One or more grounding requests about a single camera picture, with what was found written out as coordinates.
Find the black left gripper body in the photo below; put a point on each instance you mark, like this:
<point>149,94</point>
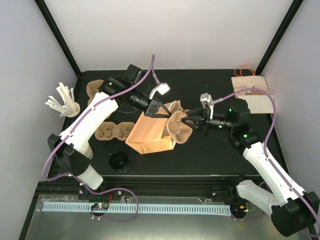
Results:
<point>152,107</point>

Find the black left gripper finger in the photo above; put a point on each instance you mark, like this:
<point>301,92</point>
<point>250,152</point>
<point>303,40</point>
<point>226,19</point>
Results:
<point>162,109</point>
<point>163,116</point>

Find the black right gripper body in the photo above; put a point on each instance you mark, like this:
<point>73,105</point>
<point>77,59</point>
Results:
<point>206,121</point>

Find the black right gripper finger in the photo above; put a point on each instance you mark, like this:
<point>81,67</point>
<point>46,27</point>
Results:
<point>194,113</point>
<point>195,124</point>

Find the brown pulp cup carrier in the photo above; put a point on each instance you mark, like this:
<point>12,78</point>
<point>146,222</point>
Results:
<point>177,130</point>
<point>108,131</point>

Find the brown paper takeout bag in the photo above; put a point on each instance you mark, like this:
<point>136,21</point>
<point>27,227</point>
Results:
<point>149,135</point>

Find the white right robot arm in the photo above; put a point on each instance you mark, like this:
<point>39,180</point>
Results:
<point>289,206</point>

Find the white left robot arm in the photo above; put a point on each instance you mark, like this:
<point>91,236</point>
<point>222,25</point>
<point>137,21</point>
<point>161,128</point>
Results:
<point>71,147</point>

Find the white paper coffee cup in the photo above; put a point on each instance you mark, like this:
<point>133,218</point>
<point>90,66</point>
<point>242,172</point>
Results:
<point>87,151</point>

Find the stack of black cup lids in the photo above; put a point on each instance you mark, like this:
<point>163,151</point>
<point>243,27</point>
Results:
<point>119,162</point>

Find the stack of pulp cup carriers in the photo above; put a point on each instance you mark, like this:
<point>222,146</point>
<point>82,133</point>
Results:
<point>92,90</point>

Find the cup of white wrapped stirrers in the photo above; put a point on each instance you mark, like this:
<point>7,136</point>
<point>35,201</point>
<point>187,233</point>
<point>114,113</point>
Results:
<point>70,108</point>

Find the printed paper bag orange handles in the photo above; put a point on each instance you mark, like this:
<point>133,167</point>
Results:
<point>246,79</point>

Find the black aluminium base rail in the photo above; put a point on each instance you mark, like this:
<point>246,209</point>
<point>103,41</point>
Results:
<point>217,189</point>

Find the light blue cable duct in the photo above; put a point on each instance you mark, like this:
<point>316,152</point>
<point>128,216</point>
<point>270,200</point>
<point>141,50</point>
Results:
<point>131,208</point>

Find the black right frame post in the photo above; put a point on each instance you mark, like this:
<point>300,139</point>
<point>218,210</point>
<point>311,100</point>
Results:
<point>285,23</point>

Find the black frame post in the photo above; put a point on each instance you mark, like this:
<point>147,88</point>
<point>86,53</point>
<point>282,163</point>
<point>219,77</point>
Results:
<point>48,17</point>
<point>285,23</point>

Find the black left frame post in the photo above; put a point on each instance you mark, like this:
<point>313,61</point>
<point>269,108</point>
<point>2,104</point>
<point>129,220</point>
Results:
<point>48,17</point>

